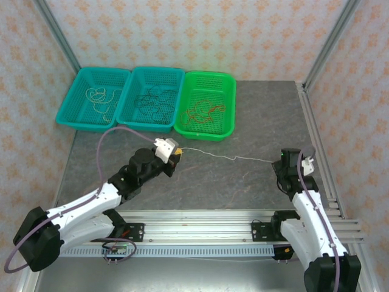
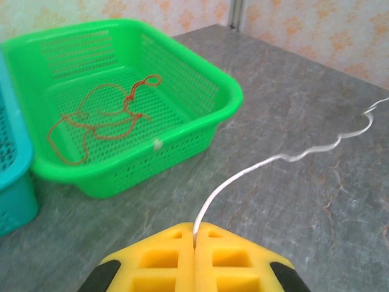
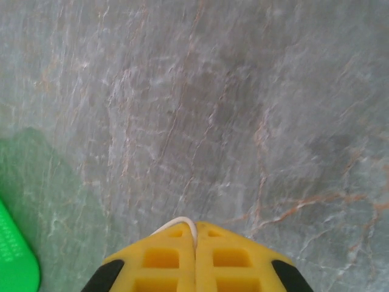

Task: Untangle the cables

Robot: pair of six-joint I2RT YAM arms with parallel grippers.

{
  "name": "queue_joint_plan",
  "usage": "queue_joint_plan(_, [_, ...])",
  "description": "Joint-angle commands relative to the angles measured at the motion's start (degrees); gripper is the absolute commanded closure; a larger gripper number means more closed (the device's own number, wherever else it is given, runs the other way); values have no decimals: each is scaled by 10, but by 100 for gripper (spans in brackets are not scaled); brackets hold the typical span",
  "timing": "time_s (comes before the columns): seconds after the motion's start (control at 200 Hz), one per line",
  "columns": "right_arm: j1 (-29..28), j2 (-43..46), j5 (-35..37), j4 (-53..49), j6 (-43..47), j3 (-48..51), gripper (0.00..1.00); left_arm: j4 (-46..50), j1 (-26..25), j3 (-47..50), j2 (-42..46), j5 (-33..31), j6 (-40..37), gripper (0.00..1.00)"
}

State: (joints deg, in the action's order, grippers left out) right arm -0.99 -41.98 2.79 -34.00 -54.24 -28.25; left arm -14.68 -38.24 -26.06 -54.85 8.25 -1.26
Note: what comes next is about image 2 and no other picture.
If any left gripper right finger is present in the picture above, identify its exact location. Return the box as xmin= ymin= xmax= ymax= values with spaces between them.
xmin=194 ymin=221 xmax=313 ymax=292

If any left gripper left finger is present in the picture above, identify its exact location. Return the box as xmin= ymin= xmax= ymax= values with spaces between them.
xmin=77 ymin=221 xmax=196 ymax=292

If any thin white cable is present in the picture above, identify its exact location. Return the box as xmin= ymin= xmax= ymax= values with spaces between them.
xmin=192 ymin=97 xmax=389 ymax=244

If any thin red cable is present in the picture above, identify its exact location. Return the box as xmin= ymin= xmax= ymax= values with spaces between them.
xmin=47 ymin=74 xmax=162 ymax=167

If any teal plastic basket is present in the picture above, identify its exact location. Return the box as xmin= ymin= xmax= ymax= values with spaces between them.
xmin=0 ymin=45 xmax=40 ymax=237

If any green plastic basket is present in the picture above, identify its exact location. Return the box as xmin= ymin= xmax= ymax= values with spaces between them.
xmin=2 ymin=18 xmax=244 ymax=200

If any aluminium frame post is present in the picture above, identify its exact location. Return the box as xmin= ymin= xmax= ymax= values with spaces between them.
xmin=229 ymin=0 xmax=244 ymax=30

